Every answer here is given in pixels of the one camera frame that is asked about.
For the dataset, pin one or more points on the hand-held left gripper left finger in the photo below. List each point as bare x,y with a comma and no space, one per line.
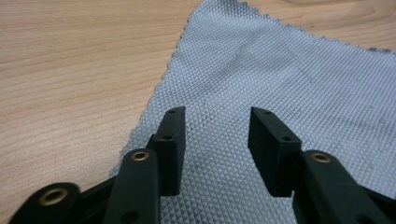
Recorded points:
169,155

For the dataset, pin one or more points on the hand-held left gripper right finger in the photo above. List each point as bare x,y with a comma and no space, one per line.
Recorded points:
271,155

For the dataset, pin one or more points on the grey textured cleaning cloth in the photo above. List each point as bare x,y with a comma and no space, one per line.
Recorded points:
249,77

